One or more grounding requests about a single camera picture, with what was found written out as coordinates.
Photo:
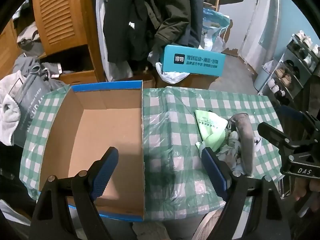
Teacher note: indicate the grey white sock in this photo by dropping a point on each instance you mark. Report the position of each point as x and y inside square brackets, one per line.
[232, 133]

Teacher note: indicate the blue-rimmed cardboard box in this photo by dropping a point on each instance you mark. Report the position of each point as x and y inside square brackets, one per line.
[112, 130]

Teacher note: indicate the light blue bin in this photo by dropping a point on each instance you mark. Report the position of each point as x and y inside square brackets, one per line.
[261, 80]

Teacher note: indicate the grey printed tote bag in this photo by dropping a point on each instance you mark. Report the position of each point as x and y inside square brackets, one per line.
[32, 100]

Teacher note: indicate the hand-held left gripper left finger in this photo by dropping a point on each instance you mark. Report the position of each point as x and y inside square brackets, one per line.
[107, 172]

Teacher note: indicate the white door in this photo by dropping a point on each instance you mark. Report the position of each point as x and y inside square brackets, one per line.
[260, 25]

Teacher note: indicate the long grey sock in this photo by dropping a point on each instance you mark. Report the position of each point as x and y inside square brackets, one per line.
[246, 140]

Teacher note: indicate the olive green jacket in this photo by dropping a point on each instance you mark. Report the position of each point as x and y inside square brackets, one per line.
[170, 10]

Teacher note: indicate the person's right hand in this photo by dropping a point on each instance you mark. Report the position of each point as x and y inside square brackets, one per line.
[301, 188]

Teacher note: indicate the black hanging jacket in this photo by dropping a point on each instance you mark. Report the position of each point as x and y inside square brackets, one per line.
[127, 25]

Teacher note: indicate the grey garment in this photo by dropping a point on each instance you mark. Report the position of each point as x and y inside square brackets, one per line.
[27, 40]

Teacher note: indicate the white plastic bag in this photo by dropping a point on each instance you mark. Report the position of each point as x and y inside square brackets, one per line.
[172, 77]

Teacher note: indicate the grey shoe rack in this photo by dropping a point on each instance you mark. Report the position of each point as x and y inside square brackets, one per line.
[295, 57]

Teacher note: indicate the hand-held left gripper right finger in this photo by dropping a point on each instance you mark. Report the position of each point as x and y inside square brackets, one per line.
[215, 172]

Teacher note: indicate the wooden louvred wardrobe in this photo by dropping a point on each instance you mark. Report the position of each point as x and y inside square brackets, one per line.
[62, 17]

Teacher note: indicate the large brown cardboard box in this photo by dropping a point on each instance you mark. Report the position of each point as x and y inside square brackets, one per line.
[197, 81]

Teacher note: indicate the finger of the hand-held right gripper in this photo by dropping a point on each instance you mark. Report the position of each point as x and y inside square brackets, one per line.
[292, 116]
[275, 135]

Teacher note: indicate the white hanging garment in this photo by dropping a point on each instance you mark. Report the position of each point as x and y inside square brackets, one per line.
[102, 30]

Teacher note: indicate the labelled brown cardboard box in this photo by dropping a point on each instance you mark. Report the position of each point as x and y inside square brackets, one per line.
[140, 78]

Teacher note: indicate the light green plastic bag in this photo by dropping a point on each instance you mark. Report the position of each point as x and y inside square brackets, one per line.
[211, 127]

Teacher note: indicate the grey hoodie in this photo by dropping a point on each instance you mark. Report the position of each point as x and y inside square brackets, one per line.
[37, 66]

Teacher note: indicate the green white checked tablecloth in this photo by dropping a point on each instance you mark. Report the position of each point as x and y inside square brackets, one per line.
[175, 130]

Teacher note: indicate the blue transparent plastic bag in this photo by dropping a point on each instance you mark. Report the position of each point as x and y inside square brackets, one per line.
[215, 27]

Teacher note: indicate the teal shoe box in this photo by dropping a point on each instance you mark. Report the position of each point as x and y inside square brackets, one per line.
[192, 61]

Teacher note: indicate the white towel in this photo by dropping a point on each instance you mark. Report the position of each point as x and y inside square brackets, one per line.
[7, 110]

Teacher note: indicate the dark blue hanging garment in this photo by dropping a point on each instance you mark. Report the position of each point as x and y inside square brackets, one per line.
[196, 17]

